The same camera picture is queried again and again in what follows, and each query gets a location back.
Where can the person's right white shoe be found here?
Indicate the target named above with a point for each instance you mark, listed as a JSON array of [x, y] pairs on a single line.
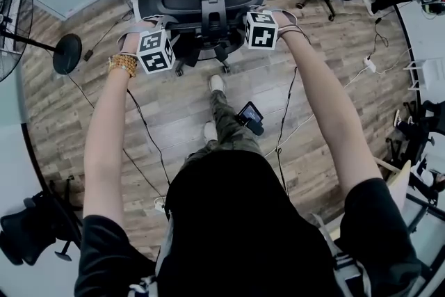
[[216, 82]]

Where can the person's camouflage trousers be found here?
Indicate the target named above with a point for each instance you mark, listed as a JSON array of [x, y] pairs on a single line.
[[226, 121]]

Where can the black power adapter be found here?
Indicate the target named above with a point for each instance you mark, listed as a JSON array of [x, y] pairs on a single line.
[[88, 55]]

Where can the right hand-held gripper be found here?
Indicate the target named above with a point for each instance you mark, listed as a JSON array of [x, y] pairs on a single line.
[[260, 33]]

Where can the white folding stool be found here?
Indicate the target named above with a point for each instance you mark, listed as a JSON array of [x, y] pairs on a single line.
[[431, 73]]

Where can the person's left hand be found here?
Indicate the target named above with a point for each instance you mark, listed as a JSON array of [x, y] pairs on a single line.
[[131, 45]]

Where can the person's right forearm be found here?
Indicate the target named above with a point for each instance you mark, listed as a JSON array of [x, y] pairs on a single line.
[[323, 104]]

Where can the person's right hand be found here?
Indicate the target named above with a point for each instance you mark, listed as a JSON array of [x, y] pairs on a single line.
[[285, 25]]

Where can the black standing fan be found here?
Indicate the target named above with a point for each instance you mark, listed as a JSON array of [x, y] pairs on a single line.
[[67, 54]]

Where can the person's left forearm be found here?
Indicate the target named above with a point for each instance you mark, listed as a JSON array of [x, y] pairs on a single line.
[[101, 149]]

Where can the person's white shoe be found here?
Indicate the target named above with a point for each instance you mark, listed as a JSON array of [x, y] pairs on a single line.
[[216, 82], [210, 130]]

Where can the person's left white shoe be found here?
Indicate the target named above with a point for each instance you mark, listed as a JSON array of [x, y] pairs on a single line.
[[210, 130]]

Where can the light wooden table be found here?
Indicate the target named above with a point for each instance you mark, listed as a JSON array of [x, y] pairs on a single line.
[[400, 184]]

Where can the person's black t-shirt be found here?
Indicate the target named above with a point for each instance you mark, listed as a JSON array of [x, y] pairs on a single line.
[[243, 219]]

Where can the black screen device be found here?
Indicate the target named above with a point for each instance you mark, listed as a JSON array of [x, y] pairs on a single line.
[[249, 113]]

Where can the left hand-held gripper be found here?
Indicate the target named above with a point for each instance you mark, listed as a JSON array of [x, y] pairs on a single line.
[[154, 52]]

